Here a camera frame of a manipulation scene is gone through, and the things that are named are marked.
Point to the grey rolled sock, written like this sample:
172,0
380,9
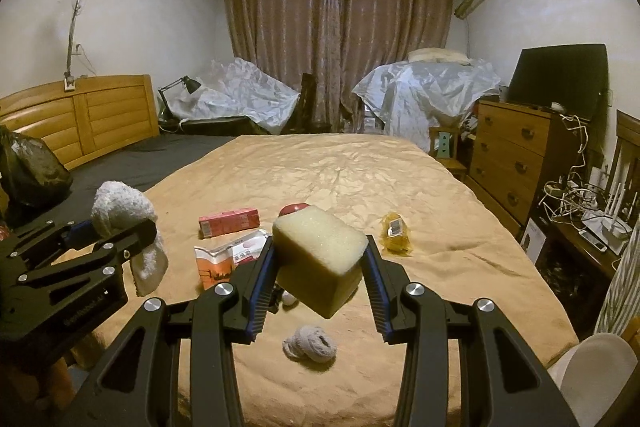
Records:
310,342

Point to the black television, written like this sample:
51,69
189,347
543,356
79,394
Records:
555,77

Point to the brown curtain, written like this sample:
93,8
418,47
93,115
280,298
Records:
325,32

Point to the clear plastic cover sheet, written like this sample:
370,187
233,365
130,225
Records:
235,97
425,92

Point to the white plastic bin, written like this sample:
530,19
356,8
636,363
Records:
585,372

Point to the pink carton box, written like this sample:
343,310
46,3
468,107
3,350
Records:
230,223

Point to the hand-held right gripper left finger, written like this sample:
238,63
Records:
257,302

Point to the red round lid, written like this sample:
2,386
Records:
292,209

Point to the cream pillow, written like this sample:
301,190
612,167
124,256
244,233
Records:
435,54

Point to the white flat device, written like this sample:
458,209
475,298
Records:
594,241

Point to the wooden dresser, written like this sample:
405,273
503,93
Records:
505,147

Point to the beige wall-mounted box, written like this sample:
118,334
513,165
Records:
470,4

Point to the small wooden chair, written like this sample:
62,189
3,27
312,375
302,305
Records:
452,167

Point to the white cardboard box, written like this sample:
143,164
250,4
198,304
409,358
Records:
532,239

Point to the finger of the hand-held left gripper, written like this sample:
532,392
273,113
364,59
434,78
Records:
137,237
45,239

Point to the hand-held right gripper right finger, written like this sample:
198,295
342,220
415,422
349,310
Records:
377,302

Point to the yellow sponge block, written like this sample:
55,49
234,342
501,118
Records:
315,257

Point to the white router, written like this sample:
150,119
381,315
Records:
617,207

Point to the grey striped cloth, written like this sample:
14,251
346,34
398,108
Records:
620,292

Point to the orange and white snack packet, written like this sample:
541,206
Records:
215,264

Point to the wooden headboard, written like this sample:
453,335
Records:
100,117

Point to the black desk lamp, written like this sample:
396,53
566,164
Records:
191,84

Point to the white fluffy cloth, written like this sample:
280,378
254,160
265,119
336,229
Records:
120,207

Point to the dark wooden chair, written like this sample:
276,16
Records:
306,102

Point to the yellow plastic wrapper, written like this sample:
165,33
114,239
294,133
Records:
397,237

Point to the dark wooden table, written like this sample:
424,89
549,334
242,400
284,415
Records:
560,257

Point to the black plastic bag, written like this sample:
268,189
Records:
30,172

